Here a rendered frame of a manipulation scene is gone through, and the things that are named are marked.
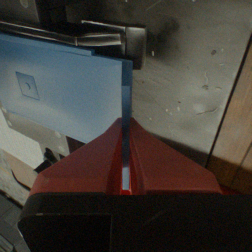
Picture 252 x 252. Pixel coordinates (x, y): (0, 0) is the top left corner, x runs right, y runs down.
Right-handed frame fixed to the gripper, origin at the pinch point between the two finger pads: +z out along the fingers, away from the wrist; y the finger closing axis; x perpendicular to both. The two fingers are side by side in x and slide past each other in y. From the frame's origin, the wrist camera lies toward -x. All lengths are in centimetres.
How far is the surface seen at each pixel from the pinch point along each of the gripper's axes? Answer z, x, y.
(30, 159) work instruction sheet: 27.0, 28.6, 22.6
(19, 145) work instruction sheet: 28.2, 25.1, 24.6
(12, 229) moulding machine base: 221, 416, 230
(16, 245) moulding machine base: 193, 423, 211
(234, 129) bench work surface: 6.4, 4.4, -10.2
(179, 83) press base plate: 9.2, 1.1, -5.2
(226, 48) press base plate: 7.4, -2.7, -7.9
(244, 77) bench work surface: 6.5, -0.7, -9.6
